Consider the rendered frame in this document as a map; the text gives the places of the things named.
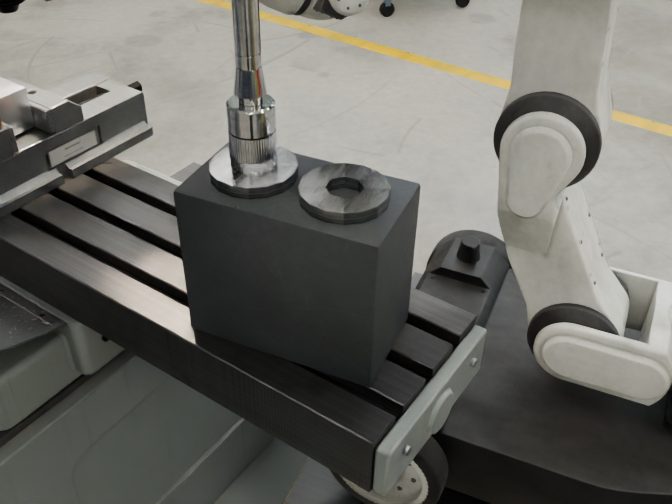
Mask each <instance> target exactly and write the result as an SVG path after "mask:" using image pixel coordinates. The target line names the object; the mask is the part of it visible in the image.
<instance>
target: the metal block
mask: <svg viewBox="0 0 672 504"><path fill-rule="evenodd" d="M0 119H1V122H3V123H5V124H8V125H10V126H12V127H13V131H14V134H15V136H16V135H18V134H20V133H22V132H24V131H26V130H28V129H30V128H33V127H35V124H34V120H33V116H32V112H31V108H30V104H29V100H28V96H27V92H26V88H25V87H23V86H21V85H18V84H16V83H13V82H11V81H8V80H6V79H4V78H1V77H0Z"/></svg>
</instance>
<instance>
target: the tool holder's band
mask: <svg viewBox="0 0 672 504"><path fill-rule="evenodd" d="M226 111H227V114H228V116H229V117H231V118H233V119H235V120H238V121H243V122H257V121H262V120H265V119H268V118H270V117H271V116H273V115H274V113H275V111H276V106H275V100H274V98H273V97H271V96H270V95H268V94H265V95H264V96H263V101H262V102H261V103H260V104H259V105H256V106H244V105H242V104H240V103H239V101H238V97H237V96H235V95H233V96H231V97H230V98H229V99H228V100H227V101H226Z"/></svg>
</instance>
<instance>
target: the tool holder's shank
mask: <svg viewBox="0 0 672 504"><path fill-rule="evenodd" d="M231 8H232V23H233V37H234V52H235V77H234V88H233V93H234V95H235V96H237V97H238V101H239V103H240V104H242V105H244V106H256V105H259V104H260V103H261V102H262V101H263V96H264V95H265V94H266V93H267V89H266V84H265V79H264V74H263V69H262V62H261V40H260V18H259V0H231Z"/></svg>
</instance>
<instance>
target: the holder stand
mask: <svg viewBox="0 0 672 504"><path fill-rule="evenodd" d="M420 189H421V187H420V184H419V183H416V182H412V181H408V180H404V179H399V178H395V177H391V176H387V175H383V174H381V173H379V172H378V171H377V170H374V169H371V168H369V167H366V166H363V165H358V164H350V163H334V162H330V161H326V160H321V159H317V158H313V157H309V156H305V155H301V154H297V153H293V152H290V151H289V150H288V149H286V148H284V147H281V146H279V145H277V166H276V168H275V169H274V170H273V171H271V172H269V173H267V174H264V175H259V176H247V175H242V174H239V173H237V172H236V171H234V170H233V169H232V167H231V162H230V150H229V142H228V143H226V144H225V145H224V146H223V147H222V148H221V149H220V150H219V151H218V152H216V153H215V154H214V155H213V156H212V157H211V158H210V159H209V160H207V161H206V162H205V163H204V164H203V165H202V166H201V167H200V168H198V169H197V170H196V171H195V172H194V173H193V174H192V175H191V176H189V177H188V178H187V179H186V180H185V181H184V182H183V183H182V184H180V185H179V186H178V187H177V188H176V189H175V190H174V193H173V194H174V202H175V209H176V217H177V224H178V231H179V239H180V246H181V254H182V261H183V268H184V276H185V283H186V290H187V298H188V305H189V313H190V320H191V326H192V327H193V328H194V329H197V330H200V331H203V332H206V333H209V334H212V335H215V336H218V337H221V338H224V339H227V340H230V341H233V342H236V343H239V344H241V345H244V346H247V347H250V348H253V349H256V350H259V351H262V352H265V353H268V354H271V355H274V356H277V357H280V358H283V359H286V360H289V361H292V362H295V363H298V364H301V365H304V366H307V367H310V368H313V369H315V370H318V371H321V372H324V373H327V374H330V375H333V376H336V377H339V378H342V379H345V380H348V381H351V382H354V383H357V384H360V385H363V386H366V387H370V386H371V385H372V383H373V381H374V379H375V377H376V376H377V374H378V372H379V370H380V368H381V366H382V365H383V363H384V361H385V359H386V357H387V355H388V354H389V352H390V350H391V348H392V346H393V344H394V342H395V341H396V339H397V337H398V335H399V333H400V331H401V330H402V328H403V326H404V324H405V322H406V320H407V319H408V309H409V299H410V289H411V279H412V269H413V259H414V249H415V239H416V229H417V219H418V209H419V199H420Z"/></svg>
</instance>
